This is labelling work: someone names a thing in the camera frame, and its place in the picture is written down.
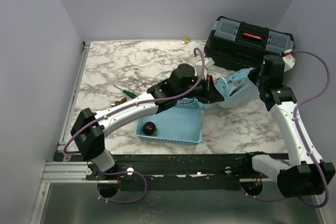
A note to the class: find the dark purple fake mangosteen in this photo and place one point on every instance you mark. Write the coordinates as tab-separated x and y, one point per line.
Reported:
149	129

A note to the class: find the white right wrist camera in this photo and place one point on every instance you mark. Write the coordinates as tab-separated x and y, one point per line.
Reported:
288	59

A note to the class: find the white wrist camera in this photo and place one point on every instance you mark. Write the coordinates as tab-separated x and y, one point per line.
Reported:
208	63
288	59

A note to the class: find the green fake fruit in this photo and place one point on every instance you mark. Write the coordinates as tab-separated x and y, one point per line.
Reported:
235	91

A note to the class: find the brown and silver small tool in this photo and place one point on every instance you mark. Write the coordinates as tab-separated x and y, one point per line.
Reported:
118	102

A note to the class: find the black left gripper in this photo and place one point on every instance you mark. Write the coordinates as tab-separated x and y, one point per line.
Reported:
210	93

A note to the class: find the aluminium left side rail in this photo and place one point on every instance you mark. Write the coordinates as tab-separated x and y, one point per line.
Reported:
73	97

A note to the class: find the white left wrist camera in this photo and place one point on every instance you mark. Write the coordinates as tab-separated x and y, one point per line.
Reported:
208	63

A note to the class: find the green handled screwdriver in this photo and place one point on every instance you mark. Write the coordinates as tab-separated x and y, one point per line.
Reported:
126	92

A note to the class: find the light blue plastic basket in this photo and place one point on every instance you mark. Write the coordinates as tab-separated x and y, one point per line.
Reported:
182	124

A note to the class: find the small yellow white tag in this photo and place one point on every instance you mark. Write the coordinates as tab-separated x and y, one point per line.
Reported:
185	41

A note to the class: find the black front mounting rail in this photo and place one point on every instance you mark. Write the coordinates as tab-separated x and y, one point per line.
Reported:
174	172

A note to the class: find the black plastic toolbox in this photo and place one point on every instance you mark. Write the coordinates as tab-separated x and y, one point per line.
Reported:
235	45

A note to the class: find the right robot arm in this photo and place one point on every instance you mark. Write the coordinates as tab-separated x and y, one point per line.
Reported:
307	173

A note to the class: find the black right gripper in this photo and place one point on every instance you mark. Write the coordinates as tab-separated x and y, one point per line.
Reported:
252	75

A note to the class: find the light blue plastic bag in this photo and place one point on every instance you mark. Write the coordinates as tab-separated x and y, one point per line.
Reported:
225	85

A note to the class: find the aluminium extrusion bar left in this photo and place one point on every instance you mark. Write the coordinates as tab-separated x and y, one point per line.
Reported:
65	172

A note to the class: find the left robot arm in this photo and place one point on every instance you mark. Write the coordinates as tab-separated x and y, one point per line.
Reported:
90	128

